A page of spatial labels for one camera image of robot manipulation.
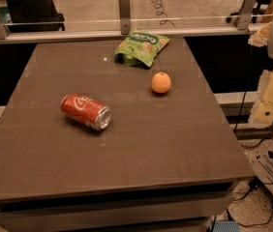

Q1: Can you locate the green snack bag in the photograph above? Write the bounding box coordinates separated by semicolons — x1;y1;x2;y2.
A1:
114;29;169;68

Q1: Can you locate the metal bracket right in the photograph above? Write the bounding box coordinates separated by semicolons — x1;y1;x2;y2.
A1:
235;0;257;30

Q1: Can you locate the orange fruit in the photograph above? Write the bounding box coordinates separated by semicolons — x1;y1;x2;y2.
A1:
151;72;171;94

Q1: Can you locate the metal bracket centre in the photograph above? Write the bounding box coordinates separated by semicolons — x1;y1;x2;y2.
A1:
118;0;131;35

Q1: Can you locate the glass barrier panel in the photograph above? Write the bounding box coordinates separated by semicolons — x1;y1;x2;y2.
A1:
0;0;273;34

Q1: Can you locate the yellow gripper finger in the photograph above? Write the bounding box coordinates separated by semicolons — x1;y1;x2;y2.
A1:
248;23;271;47
249;70;273;125

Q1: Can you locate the coiled black cable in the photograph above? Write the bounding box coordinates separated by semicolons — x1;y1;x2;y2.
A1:
143;0;176;28

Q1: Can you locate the red cola can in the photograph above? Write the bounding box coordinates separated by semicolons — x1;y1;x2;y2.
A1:
61;94;111;131

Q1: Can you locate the black floor cable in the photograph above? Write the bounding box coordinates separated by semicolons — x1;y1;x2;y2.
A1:
226;174;273;229

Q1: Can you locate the black cabinet behind glass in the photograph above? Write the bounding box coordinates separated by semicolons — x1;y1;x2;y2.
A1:
6;0;65;33

